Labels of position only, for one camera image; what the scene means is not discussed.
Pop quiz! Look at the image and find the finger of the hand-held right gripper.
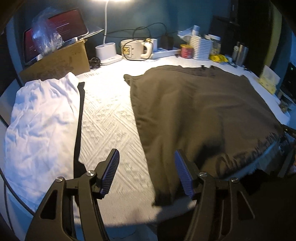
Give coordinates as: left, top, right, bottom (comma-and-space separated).
281, 124, 296, 138

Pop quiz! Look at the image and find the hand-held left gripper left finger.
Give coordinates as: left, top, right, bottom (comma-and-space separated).
24, 148, 121, 241

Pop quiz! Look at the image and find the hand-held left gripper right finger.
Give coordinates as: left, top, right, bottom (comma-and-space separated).
174, 149, 262, 241

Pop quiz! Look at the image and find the brown printed t-shirt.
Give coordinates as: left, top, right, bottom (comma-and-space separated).
124, 65, 286, 207

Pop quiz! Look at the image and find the yellow tissue pack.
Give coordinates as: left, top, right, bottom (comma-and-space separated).
259, 65, 280, 94

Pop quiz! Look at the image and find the black cloth strip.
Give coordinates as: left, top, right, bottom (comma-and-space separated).
73, 81, 87, 180

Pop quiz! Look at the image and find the white garment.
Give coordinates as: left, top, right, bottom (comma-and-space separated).
4, 72, 80, 212

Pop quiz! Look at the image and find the steel thermos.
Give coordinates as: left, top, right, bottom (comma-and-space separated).
235, 43, 249, 67

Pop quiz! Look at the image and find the yellow snack packet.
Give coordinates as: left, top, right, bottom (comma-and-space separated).
209, 54, 229, 64

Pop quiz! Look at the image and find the dark door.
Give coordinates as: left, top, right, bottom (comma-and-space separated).
231, 0, 275, 70

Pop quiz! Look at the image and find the glass jar with white lid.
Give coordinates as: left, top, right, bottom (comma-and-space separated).
208, 34, 221, 55

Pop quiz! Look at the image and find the white desk lamp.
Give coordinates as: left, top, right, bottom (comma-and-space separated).
95, 0, 139, 66

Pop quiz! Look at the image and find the white power strip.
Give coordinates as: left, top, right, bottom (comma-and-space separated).
151, 47, 182, 59

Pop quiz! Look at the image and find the white perforated basket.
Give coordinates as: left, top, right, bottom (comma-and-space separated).
190, 35, 212, 61

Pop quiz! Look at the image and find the cardboard box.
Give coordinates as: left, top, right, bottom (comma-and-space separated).
19, 39, 91, 82

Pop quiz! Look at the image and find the red tin can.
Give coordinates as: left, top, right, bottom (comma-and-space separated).
180, 44, 194, 58

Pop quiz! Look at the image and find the white printed mug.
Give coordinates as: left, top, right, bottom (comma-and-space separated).
120, 39, 154, 61

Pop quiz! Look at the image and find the black charger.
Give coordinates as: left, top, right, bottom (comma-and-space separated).
161, 35, 174, 50

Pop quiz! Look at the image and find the white tissue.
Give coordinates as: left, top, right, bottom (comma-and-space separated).
178, 27, 194, 39

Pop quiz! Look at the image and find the silver tablet stand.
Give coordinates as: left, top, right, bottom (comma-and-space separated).
69, 27, 105, 43

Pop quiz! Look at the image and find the clear plastic bag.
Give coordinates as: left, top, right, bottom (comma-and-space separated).
31, 8, 64, 56

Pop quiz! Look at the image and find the tablet with red screen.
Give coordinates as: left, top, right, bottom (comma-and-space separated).
23, 9, 89, 65

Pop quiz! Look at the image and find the black cable bundle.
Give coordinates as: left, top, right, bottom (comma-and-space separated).
89, 57, 101, 69

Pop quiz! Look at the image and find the black door handle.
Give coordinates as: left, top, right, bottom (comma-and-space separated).
213, 15, 240, 26

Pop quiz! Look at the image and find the black charger cable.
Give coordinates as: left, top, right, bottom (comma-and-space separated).
104, 22, 168, 39

